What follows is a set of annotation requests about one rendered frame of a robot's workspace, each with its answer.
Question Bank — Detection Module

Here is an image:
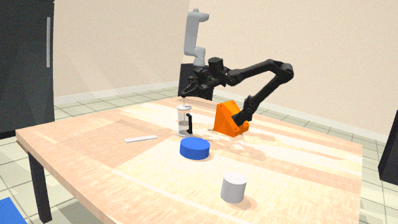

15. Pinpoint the white french press with black handle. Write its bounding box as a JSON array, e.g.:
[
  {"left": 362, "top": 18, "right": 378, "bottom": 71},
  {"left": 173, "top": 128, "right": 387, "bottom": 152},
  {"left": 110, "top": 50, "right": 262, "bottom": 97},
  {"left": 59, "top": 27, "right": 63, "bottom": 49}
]
[{"left": 177, "top": 91, "right": 193, "bottom": 137}]

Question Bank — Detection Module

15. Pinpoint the blue short cylinder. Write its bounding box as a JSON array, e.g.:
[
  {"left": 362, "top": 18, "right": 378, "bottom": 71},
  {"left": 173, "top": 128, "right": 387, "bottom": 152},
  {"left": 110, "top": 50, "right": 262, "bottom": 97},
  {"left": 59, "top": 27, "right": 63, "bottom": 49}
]
[{"left": 179, "top": 138, "right": 210, "bottom": 160}]

